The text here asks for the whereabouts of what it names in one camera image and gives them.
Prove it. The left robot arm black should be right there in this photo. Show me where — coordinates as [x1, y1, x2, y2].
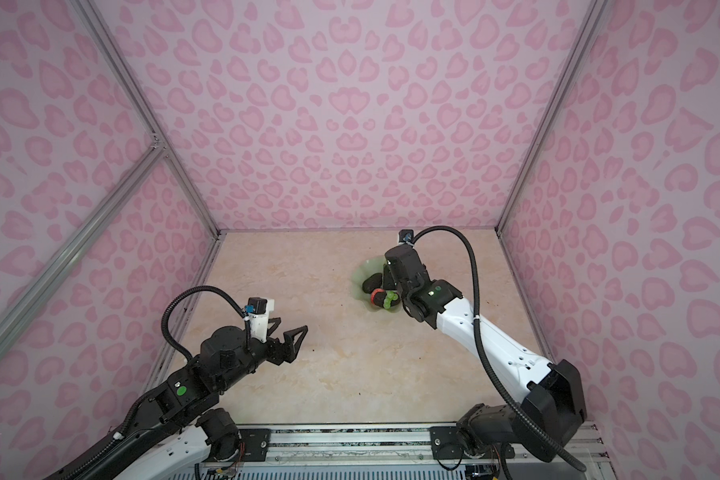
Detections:
[49, 318, 308, 479]

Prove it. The green fake grape bunch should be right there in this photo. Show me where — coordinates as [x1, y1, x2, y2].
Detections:
[381, 290, 400, 310]

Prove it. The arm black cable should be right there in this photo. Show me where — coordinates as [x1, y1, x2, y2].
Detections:
[160, 285, 247, 364]
[410, 225, 589, 475]

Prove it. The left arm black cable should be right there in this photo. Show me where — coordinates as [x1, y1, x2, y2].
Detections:
[160, 285, 247, 364]

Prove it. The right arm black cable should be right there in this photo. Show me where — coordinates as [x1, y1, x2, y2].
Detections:
[410, 225, 589, 475]

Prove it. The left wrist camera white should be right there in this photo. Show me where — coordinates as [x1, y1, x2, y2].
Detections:
[245, 297, 275, 343]

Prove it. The red apple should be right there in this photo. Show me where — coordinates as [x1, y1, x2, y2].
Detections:
[370, 288, 386, 304]

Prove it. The dark avocado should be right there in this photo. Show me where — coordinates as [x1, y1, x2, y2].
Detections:
[361, 272, 382, 295]

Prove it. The green glass fruit bowl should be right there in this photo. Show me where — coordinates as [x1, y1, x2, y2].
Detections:
[350, 256, 402, 312]

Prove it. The metal base rail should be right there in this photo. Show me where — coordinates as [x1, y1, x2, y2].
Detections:
[176, 423, 616, 479]

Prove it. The aluminium frame profile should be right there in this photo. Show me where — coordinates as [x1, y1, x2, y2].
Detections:
[0, 1, 223, 362]
[495, 0, 613, 360]

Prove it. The aluminium frame profile right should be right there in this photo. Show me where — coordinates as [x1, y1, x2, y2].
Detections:
[495, 0, 613, 360]

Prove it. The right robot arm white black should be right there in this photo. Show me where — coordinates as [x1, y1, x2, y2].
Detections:
[378, 242, 587, 472]

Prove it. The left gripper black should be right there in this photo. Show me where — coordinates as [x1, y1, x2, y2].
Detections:
[219, 314, 308, 394]

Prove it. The aluminium frame profile left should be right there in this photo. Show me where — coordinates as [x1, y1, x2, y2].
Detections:
[0, 1, 223, 362]

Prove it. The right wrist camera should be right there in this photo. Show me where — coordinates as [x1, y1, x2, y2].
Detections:
[398, 229, 415, 245]

